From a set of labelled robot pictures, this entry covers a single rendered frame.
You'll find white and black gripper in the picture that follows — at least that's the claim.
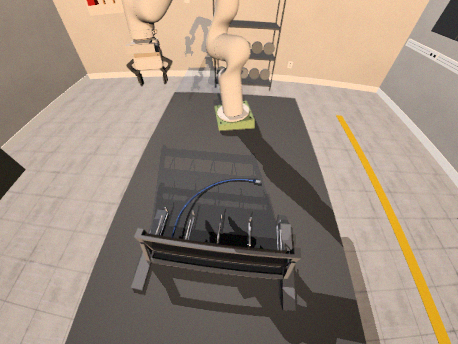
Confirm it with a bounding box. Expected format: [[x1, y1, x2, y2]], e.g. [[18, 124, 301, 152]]
[[126, 37, 173, 86]]

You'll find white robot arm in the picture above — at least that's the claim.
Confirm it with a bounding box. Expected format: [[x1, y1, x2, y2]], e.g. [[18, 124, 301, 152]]
[[122, 0, 250, 122]]

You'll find black network patch panel rack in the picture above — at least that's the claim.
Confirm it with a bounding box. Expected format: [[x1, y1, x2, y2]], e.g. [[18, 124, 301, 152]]
[[131, 207, 302, 311]]

